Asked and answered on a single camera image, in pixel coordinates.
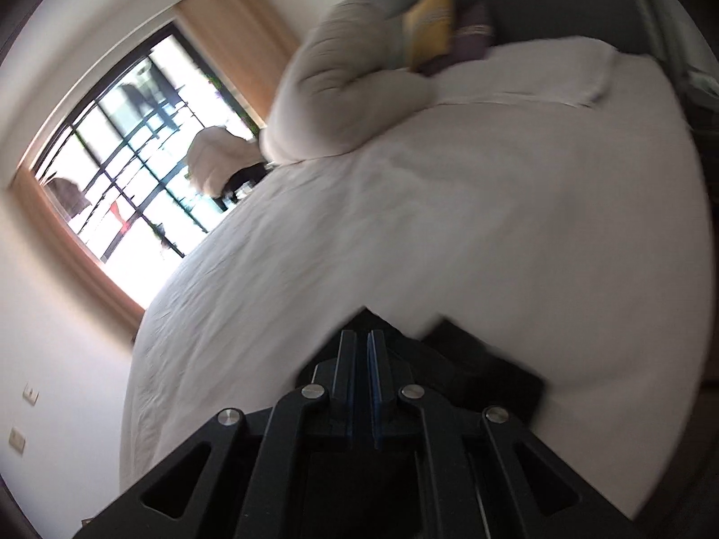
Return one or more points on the white wall socket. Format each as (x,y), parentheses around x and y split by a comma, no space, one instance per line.
(30,394)

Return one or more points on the purple pillow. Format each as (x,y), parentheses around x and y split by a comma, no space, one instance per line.
(473,37)

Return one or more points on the tan curtain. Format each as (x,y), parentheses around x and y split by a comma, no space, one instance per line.
(246,41)

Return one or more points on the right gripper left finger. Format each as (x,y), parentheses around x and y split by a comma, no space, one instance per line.
(231,478)

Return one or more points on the yellow pillow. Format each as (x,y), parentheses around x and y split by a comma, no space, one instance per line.
(428,28)

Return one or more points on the white wall switch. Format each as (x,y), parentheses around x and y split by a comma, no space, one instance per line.
(17,441)

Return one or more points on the chair with beige jacket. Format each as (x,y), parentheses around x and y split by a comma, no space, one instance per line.
(220,164)

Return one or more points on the window with black grille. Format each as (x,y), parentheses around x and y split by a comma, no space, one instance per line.
(116,167)

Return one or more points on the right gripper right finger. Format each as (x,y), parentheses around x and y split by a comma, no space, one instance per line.
(483,474)

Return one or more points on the black pants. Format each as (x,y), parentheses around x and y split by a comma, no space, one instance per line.
(446,359)

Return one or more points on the white bed sheet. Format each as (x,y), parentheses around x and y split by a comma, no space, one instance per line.
(574,241)

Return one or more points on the beige rolled duvet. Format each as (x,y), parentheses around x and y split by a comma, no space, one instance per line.
(339,90)

